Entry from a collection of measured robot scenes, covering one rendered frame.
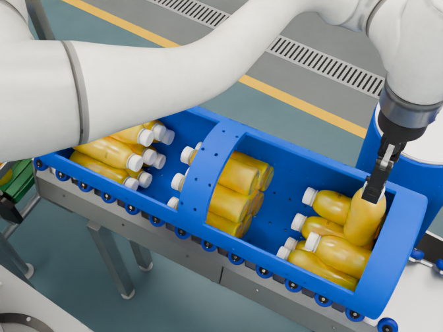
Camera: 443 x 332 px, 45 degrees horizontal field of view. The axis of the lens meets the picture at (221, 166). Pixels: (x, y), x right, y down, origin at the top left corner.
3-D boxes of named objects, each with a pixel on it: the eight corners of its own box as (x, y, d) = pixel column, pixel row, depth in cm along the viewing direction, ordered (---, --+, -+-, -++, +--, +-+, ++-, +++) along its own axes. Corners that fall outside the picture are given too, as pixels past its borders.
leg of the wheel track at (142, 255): (147, 274, 228) (122, 199, 176) (136, 268, 230) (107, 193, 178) (155, 263, 231) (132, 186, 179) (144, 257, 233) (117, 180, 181)
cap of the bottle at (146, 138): (142, 130, 125) (147, 132, 124) (149, 128, 128) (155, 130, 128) (137, 145, 126) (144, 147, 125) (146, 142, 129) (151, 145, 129)
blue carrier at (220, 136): (365, 339, 117) (399, 288, 93) (51, 186, 141) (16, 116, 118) (403, 237, 131) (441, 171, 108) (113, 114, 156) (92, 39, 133)
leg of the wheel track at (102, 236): (130, 302, 221) (97, 233, 170) (118, 296, 223) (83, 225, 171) (138, 290, 224) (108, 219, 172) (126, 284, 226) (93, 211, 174)
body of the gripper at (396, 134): (424, 136, 77) (407, 172, 84) (440, 97, 81) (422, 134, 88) (374, 118, 79) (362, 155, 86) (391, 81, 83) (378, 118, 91)
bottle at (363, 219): (336, 236, 113) (348, 194, 99) (353, 214, 116) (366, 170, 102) (364, 253, 110) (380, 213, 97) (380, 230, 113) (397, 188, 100)
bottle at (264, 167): (262, 190, 128) (202, 165, 133) (272, 165, 127) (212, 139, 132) (256, 190, 121) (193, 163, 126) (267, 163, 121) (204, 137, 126)
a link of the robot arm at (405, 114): (459, 71, 76) (445, 99, 81) (397, 51, 79) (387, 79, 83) (442, 114, 72) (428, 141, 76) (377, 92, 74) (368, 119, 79)
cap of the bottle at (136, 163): (139, 153, 129) (145, 155, 128) (135, 166, 130) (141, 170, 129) (130, 155, 125) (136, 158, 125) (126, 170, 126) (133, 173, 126)
